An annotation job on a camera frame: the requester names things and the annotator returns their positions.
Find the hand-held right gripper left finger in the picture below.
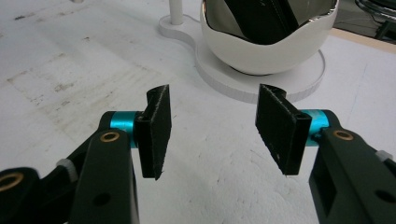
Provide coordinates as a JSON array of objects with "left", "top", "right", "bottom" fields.
[{"left": 109, "top": 84, "right": 173, "bottom": 181}]

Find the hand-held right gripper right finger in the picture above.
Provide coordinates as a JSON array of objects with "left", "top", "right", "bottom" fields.
[{"left": 255, "top": 83, "right": 330, "bottom": 176}]

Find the white egg-shaped bowl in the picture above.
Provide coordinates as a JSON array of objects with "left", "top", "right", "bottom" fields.
[{"left": 200, "top": 0, "right": 340, "bottom": 77}]

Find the white foam board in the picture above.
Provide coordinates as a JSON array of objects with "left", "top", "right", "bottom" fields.
[{"left": 0, "top": 0, "right": 396, "bottom": 224}]

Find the white stand base with post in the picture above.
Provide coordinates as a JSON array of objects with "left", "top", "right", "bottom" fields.
[{"left": 158, "top": 0, "right": 327, "bottom": 105}]

